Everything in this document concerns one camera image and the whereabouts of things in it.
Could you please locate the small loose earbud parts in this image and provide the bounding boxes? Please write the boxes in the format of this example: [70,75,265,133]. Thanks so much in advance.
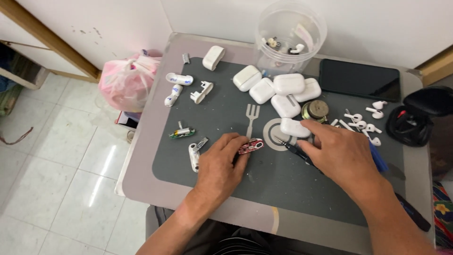
[261,37,282,49]

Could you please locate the black tweezers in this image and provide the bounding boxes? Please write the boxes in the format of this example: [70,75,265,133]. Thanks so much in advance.
[274,136,323,174]

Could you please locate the green circuit board with battery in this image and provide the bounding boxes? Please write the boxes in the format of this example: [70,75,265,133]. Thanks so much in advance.
[169,121,196,139]

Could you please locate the colourful patterned cloth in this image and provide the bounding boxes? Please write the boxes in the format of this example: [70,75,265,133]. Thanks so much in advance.
[432,181,453,249]

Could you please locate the pink plastic bag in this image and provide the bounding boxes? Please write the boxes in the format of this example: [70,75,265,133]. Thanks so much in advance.
[98,49,164,113]

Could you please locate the red circuit board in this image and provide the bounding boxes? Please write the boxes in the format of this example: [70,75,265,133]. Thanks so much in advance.
[238,138,264,155]

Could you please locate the white shell with metal clip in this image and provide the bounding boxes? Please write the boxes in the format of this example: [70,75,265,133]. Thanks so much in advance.
[188,137,210,173]

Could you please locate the person's left hand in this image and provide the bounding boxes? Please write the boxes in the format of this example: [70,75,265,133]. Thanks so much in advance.
[193,133,250,212]

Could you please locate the person's dark shorts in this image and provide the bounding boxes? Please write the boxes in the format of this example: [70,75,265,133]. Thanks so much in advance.
[145,205,356,255]

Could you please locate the box under bag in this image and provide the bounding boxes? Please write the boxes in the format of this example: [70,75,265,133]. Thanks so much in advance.
[115,111,143,129]

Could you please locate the round metal speaker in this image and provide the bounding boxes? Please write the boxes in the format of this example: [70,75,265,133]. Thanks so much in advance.
[301,99,330,124]

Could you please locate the grey place mat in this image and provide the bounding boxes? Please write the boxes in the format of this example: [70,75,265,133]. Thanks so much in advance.
[152,57,406,228]

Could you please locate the wooden framed cabinet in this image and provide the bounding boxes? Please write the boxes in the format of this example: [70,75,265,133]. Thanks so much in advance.
[0,0,102,117]

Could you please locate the pile of white earbud cases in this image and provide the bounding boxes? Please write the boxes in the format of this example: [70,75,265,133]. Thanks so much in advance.
[232,65,322,139]

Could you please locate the white plastic shell piece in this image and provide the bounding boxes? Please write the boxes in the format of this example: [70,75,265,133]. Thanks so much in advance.
[164,84,184,108]

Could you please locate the black handled tool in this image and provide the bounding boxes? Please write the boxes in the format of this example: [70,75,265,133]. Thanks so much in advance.
[394,193,432,233]

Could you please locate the red cord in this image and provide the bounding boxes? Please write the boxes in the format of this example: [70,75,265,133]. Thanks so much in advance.
[0,126,34,146]

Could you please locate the blue pry tool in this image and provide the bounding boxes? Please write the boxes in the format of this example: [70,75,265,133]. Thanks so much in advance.
[368,141,389,173]

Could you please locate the pile of white earbuds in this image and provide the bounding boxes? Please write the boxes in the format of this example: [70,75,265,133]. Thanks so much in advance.
[330,101,389,147]

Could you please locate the clear plastic jar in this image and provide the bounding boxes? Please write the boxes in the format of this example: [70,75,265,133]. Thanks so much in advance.
[254,0,328,77]

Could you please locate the black smartphone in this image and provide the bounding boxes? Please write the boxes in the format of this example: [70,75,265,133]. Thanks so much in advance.
[318,58,401,103]

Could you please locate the white plastic inner tray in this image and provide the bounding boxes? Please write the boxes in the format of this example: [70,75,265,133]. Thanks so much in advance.
[166,72,194,86]

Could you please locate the person's right hand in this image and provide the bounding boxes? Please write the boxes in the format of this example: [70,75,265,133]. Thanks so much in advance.
[297,120,389,201]

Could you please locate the black zip pouch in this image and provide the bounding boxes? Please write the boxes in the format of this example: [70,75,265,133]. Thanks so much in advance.
[385,85,453,148]

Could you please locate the white case lid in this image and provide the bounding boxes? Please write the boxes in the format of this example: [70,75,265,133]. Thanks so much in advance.
[202,45,226,71]

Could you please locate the white plastic frame piece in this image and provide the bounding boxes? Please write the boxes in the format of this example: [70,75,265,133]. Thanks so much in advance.
[190,81,214,105]

